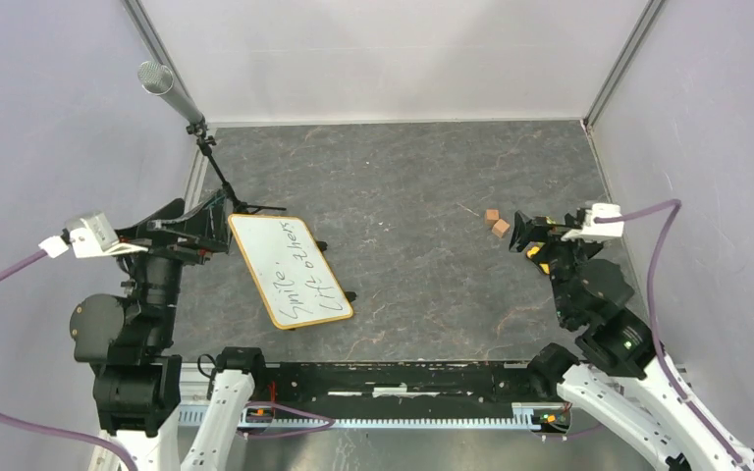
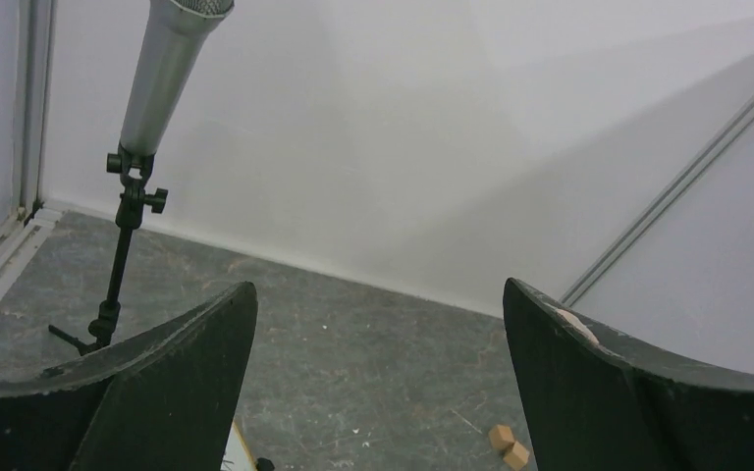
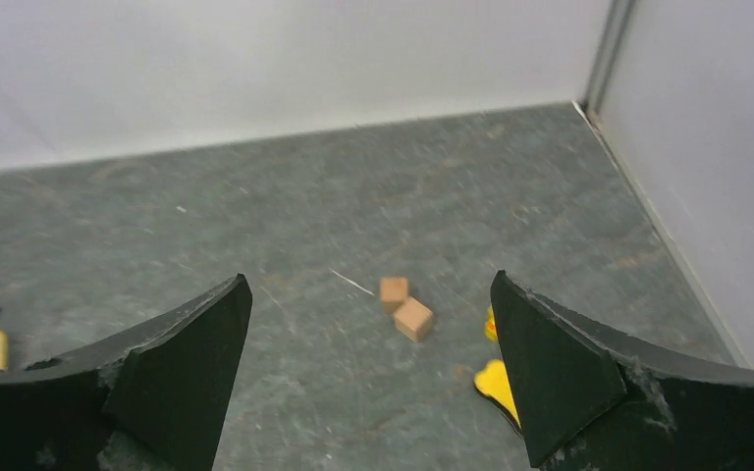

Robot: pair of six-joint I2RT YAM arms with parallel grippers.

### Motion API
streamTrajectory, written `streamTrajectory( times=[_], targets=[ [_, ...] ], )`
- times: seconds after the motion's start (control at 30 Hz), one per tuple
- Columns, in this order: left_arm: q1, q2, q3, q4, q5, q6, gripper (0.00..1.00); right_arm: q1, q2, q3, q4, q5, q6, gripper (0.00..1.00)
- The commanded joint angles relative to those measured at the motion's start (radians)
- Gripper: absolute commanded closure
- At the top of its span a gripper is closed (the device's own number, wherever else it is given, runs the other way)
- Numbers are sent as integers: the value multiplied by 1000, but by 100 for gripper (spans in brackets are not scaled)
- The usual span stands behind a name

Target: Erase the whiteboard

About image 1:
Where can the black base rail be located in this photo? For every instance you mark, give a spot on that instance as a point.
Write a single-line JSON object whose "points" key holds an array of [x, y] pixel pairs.
{"points": [[466, 391]]}

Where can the upper wooden cube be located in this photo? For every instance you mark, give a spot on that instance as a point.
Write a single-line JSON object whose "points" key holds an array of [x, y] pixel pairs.
{"points": [[491, 217]]}

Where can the silver microphone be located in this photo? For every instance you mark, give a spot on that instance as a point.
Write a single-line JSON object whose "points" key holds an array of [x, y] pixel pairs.
{"points": [[159, 80]]}

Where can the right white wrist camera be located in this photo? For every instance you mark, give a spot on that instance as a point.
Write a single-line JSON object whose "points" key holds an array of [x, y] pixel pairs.
{"points": [[594, 224]]}

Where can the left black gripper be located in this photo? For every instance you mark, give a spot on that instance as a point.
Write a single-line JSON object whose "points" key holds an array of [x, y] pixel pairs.
{"points": [[207, 227]]}

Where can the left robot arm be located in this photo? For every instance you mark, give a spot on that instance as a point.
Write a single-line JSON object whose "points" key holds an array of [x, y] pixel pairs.
{"points": [[125, 339]]}

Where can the lower wooden cube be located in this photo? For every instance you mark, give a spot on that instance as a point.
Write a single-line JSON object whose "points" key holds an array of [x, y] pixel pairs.
{"points": [[500, 228]]}

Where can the black microphone tripod stand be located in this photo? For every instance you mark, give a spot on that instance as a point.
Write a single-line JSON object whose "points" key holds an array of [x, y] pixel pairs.
{"points": [[205, 143]]}

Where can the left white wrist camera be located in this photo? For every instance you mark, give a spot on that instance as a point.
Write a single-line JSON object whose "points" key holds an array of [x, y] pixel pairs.
{"points": [[88, 236]]}

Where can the wooden cube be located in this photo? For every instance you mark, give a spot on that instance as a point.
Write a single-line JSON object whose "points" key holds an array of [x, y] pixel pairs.
{"points": [[500, 228], [491, 217]]}

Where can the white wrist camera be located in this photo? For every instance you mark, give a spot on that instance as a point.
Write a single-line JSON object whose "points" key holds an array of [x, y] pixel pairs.
{"points": [[594, 224], [88, 236]]}

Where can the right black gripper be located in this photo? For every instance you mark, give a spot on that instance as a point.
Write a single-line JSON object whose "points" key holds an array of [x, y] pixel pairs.
{"points": [[550, 232]]}

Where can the yellow bone shaped eraser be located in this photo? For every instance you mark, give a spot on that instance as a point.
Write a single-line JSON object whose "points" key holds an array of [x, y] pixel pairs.
{"points": [[535, 254]]}

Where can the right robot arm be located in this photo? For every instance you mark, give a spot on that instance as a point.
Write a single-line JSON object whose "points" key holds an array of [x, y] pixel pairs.
{"points": [[623, 377]]}

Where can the yellow framed whiteboard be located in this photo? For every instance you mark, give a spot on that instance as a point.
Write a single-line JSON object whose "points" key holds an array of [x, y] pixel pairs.
{"points": [[270, 247]]}

